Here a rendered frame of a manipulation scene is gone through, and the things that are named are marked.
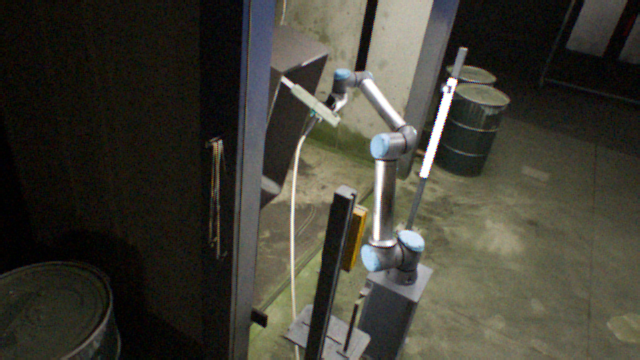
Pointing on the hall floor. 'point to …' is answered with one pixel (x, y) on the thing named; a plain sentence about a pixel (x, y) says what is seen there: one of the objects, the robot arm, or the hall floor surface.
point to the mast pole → (422, 176)
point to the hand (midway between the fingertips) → (317, 113)
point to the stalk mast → (330, 270)
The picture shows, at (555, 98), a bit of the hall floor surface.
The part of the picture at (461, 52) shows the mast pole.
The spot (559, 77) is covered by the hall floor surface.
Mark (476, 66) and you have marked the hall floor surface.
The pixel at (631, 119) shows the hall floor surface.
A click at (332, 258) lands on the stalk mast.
